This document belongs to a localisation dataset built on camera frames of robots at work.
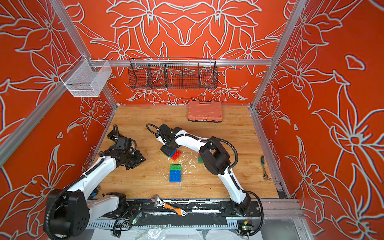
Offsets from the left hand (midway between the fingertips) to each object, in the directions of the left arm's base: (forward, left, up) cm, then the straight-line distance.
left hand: (144, 158), depth 86 cm
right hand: (+9, -12, -3) cm, 16 cm away
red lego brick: (+4, -18, -1) cm, 19 cm away
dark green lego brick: (+2, -33, -2) cm, 33 cm away
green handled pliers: (-5, -70, -3) cm, 70 cm away
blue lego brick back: (+4, -16, 0) cm, 16 cm away
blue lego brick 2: (-10, -19, -2) cm, 22 cm away
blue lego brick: (-7, -19, -2) cm, 21 cm away
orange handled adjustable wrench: (-21, -12, -5) cm, 25 cm away
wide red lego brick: (+7, -33, -5) cm, 34 cm away
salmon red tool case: (+41, -34, +1) cm, 53 cm away
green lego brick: (-4, -19, -1) cm, 19 cm away
